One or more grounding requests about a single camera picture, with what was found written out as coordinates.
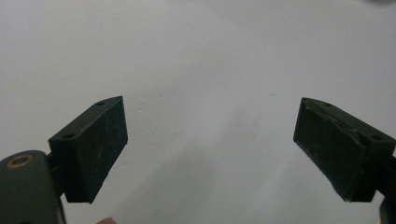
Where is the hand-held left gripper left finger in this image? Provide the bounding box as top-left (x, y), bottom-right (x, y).
top-left (48, 95), bottom-right (129, 204)

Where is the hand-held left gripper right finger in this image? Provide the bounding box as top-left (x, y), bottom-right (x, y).
top-left (292, 96), bottom-right (396, 203)

